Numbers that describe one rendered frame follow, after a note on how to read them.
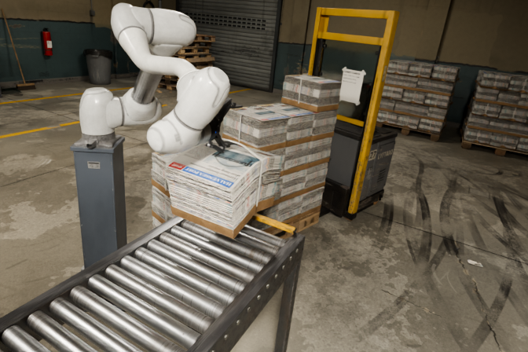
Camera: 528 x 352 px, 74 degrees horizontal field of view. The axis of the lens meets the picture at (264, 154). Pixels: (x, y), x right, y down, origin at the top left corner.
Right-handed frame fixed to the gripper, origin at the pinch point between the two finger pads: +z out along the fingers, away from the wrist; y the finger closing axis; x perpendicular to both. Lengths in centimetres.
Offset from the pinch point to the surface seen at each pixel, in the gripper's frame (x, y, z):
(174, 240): -13, 51, -13
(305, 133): -19, 27, 135
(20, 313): -22, 55, -66
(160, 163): -74, 48, 42
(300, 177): -18, 64, 141
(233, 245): 8.1, 49.3, -0.6
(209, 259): 6, 50, -14
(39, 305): -21, 54, -61
